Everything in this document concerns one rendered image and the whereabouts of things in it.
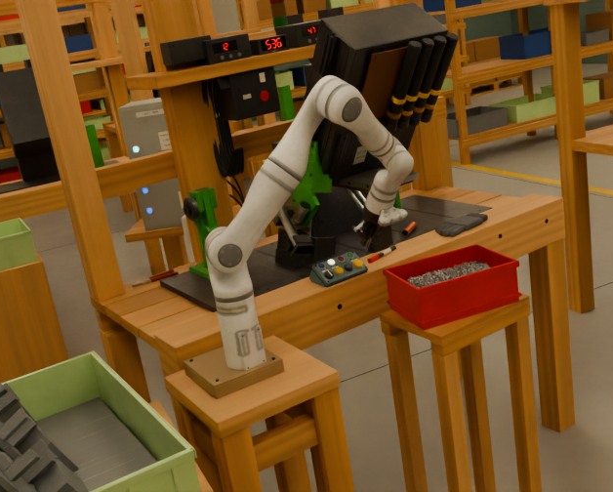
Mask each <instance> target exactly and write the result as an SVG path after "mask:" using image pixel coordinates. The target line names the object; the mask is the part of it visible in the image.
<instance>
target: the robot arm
mask: <svg viewBox="0 0 613 492"><path fill-rule="evenodd" d="M324 118H326V119H328V120H330V121H331V122H333V123H335V124H338V125H341V126H343V127H345V128H347V129H349V130H350V131H352V132H354V133H355V134H356V135H357V138H358V140H359V142H360V143H361V144H362V146H363V147H364V148H365V149H367V150H368V151H369V152H370V153H371V154H372V155H373V156H375V157H377V158H378V159H379V160H380V161H381V162H382V163H383V165H384V166H385V167H386V168H385V169H383V170H381V171H379V172H378V173H377V174H376V176H375V179H374V181H373V184H372V186H371V189H370V191H369V193H368V195H367V198H366V201H365V204H364V207H363V218H362V219H361V221H360V224H359V225H358V226H356V225H354V226H353V227H352V229H353V230H354V231H355V232H356V233H357V235H358V236H359V237H360V238H361V241H360V244H361V245H362V246H363V247H364V248H367V247H369V245H370V243H371V241H372V238H374V237H375V235H376V234H377V235H379V234H380V233H381V232H382V231H383V230H384V229H385V228H386V227H387V226H389V225H392V224H395V223H398V222H401V221H403V220H405V219H406V217H407V215H408V213H407V212H406V211H405V210H404V209H398V208H394V207H393V204H394V201H395V196H396V194H397V192H398V189H399V187H400V185H401V184H402V183H403V182H404V180H405V179H406V178H407V177H408V175H409V174H410V173H411V172H412V170H413V167H414V160H413V157H412V156H411V154H410V153H409V152H408V151H407V150H406V148H405V147H404V146H403V145H402V144H401V142H400V141H399V140H398V139H397V138H396V137H394V136H393V135H392V134H391V133H390V132H389V131H388V130H387V129H386V128H385V127H384V126H383V125H382V124H381V123H380V122H379V121H378V120H377V118H376V117H375V116H374V114H373V113H372V111H371V110H370V108H369V106H368V105H367V103H366V101H365V100H364V98H363V97H362V95H361V94H360V92H359V91H358V90H357V89H356V88H355V87H353V86H351V85H350V84H348V83H347V82H345V81H344V80H342V79H340V78H338V77H336V76H334V75H327V76H325V77H323V78H321V79H320V80H319V81H318V82H317V83H316V84H315V85H314V87H313V88H312V90H311V91H310V93H309V94H308V96H307V98H306V100H305V102H304V104H303V106H302V107H301V109H300V111H299V113H298V114H297V116H296V118H295V119H294V121H293V123H292V124H291V126H290V127H289V129H288V130H287V132H286V133H285V135H284V136H283V138H282V139H281V141H280V142H279V144H278V145H277V147H276V148H275V149H274V151H273V152H272V153H271V155H270V156H269V157H268V159H267V160H266V162H265V163H264V165H263V166H262V167H261V169H260V170H259V172H258V173H257V175H256V177H255V178H254V179H253V182H252V184H251V186H250V188H249V191H248V193H247V196H246V198H245V201H244V203H243V205H242V207H241V209H240V211H239V213H238V214H237V215H236V217H235V218H234V219H233V221H232V222H231V223H230V224H229V226H221V227H217V228H215V229H214V230H212V231H211V232H210V233H209V234H208V236H207V238H206V240H205V244H204V250H205V256H206V262H207V267H208V271H209V276H210V281H211V285H212V288H213V292H214V297H215V302H216V308H217V313H218V319H219V323H220V329H221V334H222V339H223V345H224V350H225V360H226V365H227V367H229V368H231V369H235V370H244V371H247V370H249V369H251V368H253V367H256V366H258V365H260V364H262V363H265V362H266V353H265V347H264V341H263V335H262V329H261V326H260V325H259V320H258V315H257V310H256V303H255V297H254V291H253V285H252V281H251V278H250V274H249V271H248V268H247V260H248V258H249V257H250V255H251V253H252V251H253V249H254V248H255V246H256V244H257V242H258V241H259V239H260V237H261V235H262V234H263V232H264V231H265V229H266V227H267V226H268V224H269V223H270V222H271V221H272V219H273V218H274V217H275V216H276V214H277V213H278V212H279V210H280V209H281V208H282V206H283V205H284V203H285V202H286V201H287V199H288V198H289V197H290V196H291V194H292V193H293V192H294V190H295V189H296V188H297V186H298V185H299V183H300V182H301V180H302V179H303V177H304V176H305V173H306V171H307V163H308V157H309V149H310V143H311V140H312V137H313V135H314V133H315V131H316V129H317V128H318V126H319V125H320V123H321V122H322V120H323V119H324ZM362 229H363V230H362Z"/></svg>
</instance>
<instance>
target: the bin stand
mask: <svg viewBox="0 0 613 492"><path fill-rule="evenodd" d="M530 314H531V310H530V298H529V296H528V295H524V294H522V296H520V297H519V302H516V303H513V304H509V305H506V306H503V307H497V308H494V309H491V310H488V311H484V312H482V313H479V314H475V315H472V316H469V317H466V318H462V319H459V320H456V321H453V322H449V323H446V324H443V325H439V326H436V327H433V328H430V329H427V330H422V329H421V328H419V327H418V326H416V325H415V324H413V323H412V322H410V321H409V320H407V319H406V318H404V317H403V316H401V315H400V314H399V313H397V312H396V311H394V310H393V309H389V310H387V311H385V312H382V313H380V320H381V328H382V333H384V334H385V338H386V345H387V352H388V366H389V372H390V379H391V386H392V393H393V401H394V408H395V415H396V421H397V428H398V436H399V443H400V450H401V457H402V465H403V471H404V478H405V485H406V492H429V490H428V482H427V475H426V467H425V459H424V451H423V444H422V437H421V429H420V421H419V414H418V406H417V398H416V391H415V384H414V376H413V368H412V360H411V353H410V346H409V338H408V332H410V333H412V334H415V335H418V336H420V337H423V338H425V339H428V340H431V341H432V347H433V351H432V352H431V356H432V364H433V372H434V380H435V388H436V396H437V405H438V413H439V421H440V428H441V437H442V445H443V453H444V462H445V469H446V477H447V485H448V492H472V488H471V479H470V462H469V452H468V444H467V435H466V426H465V417H464V408H463V399H462V391H461V382H460V373H459V364H458V355H457V350H460V353H461V362H462V371H463V380H464V389H465V398H466V406H467V416H468V425H469V434H470V451H471V460H472V469H473V478H474V487H475V492H496V484H495V474H494V465H493V455H492V445H491V435H490V426H489V416H488V406H487V396H486V386H485V377H484V367H483V357H482V347H481V339H482V338H484V337H486V336H488V335H491V334H493V333H495V332H497V331H499V330H501V329H503V328H505V331H506V342H507V354H508V365H509V375H510V386H511V407H512V417H513V429H514V440H515V451H516V461H517V472H518V483H519V492H543V491H542V479H541V467H540V455H539V442H538V431H537V418H536V406H535V393H534V382H533V369H532V356H531V345H530V332H529V320H528V316H529V315H530Z"/></svg>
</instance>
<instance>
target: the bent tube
mask: <svg viewBox="0 0 613 492"><path fill-rule="evenodd" d="M277 214H278V216H279V218H280V221H281V223H282V224H283V226H284V228H285V230H286V232H287V234H288V236H289V238H290V240H291V242H292V244H293V246H294V247H295V245H296V244H295V242H294V240H293V238H292V236H293V235H298V233H297V231H296V229H295V227H294V225H293V224H292V223H291V219H290V217H289V215H288V213H287V211H286V209H285V206H284V205H283V206H282V208H281V209H280V210H279V212H278V213H277Z"/></svg>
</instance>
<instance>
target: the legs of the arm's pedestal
mask: <svg viewBox="0 0 613 492"><path fill-rule="evenodd" d="M170 395H171V394H170ZM171 399H172V403H173V408H174V412H175V416H176V421H177V425H178V429H179V434H180V435H181V436H182V437H183V438H184V439H185V440H186V441H187V442H188V443H189V444H190V445H191V446H192V447H193V448H194V449H195V451H196V456H197V458H194V460H195V462H196V464H197V465H198V467H199V468H200V469H201V471H202V473H203V474H204V476H205V478H206V479H207V481H208V483H209V484H210V486H211V488H212V489H213V491H214V492H263V490H262V486H261V481H260V476H259V472H261V471H263V470H265V469H267V468H269V467H271V466H273V465H274V470H275V475H276V480H277V485H278V490H279V492H311V487H310V481H309V476H308V470H307V460H306V454H305V450H307V449H308V448H310V454H311V459H312V464H313V470H314V475H315V481H316V487H317V492H355V491H354V485H353V478H352V472H351V466H350V460H349V454H348V448H347V437H346V431H345V424H344V418H343V412H342V406H341V400H340V394H339V388H335V389H331V390H329V391H326V392H324V393H322V394H320V395H318V396H316V397H314V398H312V399H309V400H307V401H305V402H302V403H300V404H298V405H296V406H293V407H291V408H289V409H287V410H284V411H282V412H280V413H278V414H275V415H273V416H271V417H268V418H266V419H265V420H266V429H267V430H266V431H264V432H262V433H260V434H257V435H255V436H253V437H251V433H250V428H249V427H247V428H245V429H242V430H239V431H236V432H234V433H232V434H230V435H227V436H225V437H223V438H219V437H218V436H217V435H216V434H215V433H214V432H212V431H211V430H210V429H209V428H208V427H207V426H206V425H204V424H203V423H202V422H201V421H200V420H199V419H198V418H197V417H195V416H194V415H193V414H192V413H191V412H190V411H189V410H188V409H186V408H185V407H184V406H183V405H182V404H181V403H180V402H179V401H177V400H176V398H175V397H173V396H172V395H171Z"/></svg>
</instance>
